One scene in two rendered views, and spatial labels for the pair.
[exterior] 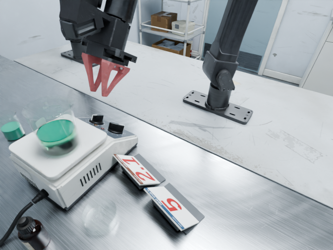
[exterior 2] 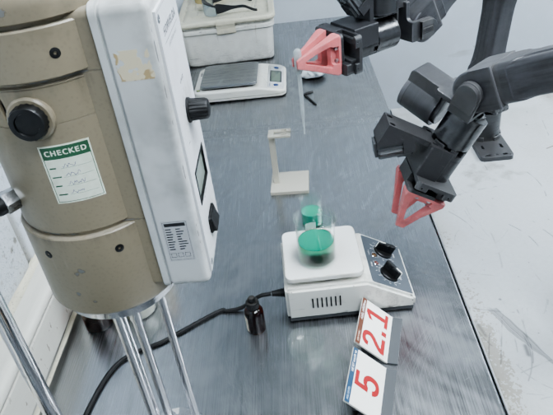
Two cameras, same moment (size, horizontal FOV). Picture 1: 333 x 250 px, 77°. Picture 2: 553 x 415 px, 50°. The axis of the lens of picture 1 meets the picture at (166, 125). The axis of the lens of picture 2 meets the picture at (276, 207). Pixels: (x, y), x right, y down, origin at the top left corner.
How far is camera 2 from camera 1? 0.56 m
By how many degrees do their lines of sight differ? 49
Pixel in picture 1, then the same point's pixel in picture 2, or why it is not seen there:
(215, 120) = not seen: outside the picture
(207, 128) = (536, 354)
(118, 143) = (374, 287)
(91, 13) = (399, 138)
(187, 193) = (402, 395)
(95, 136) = (350, 265)
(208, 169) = (460, 396)
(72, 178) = (304, 292)
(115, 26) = (429, 154)
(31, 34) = not seen: hidden behind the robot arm
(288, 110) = not seen: outside the picture
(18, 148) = (287, 240)
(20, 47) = (451, 60)
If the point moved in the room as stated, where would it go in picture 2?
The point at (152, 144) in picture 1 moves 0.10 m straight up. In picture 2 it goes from (430, 320) to (433, 271)
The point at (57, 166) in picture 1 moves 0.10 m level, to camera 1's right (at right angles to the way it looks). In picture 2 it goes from (298, 272) to (337, 310)
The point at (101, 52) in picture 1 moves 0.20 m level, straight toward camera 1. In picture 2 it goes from (407, 176) to (331, 249)
